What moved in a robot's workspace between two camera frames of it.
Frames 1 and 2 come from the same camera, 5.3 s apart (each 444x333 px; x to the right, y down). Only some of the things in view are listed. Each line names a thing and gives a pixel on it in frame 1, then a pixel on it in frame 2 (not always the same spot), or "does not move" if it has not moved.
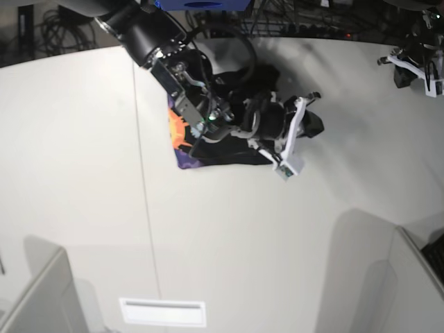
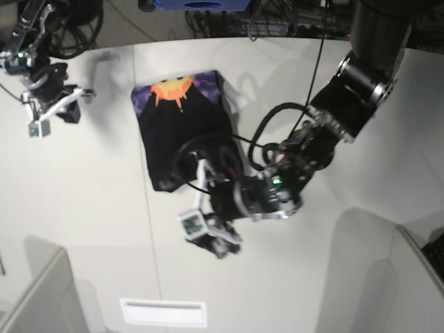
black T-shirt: x=249 y=80 -> x=181 y=116
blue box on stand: x=204 y=5 does not move
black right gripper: x=421 y=53 -> x=254 y=196
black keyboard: x=434 y=252 does not move
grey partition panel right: x=420 y=292 does not move
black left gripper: x=266 y=119 -> x=47 y=87
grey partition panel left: x=51 y=304 does not move
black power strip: x=316 y=31 does not move
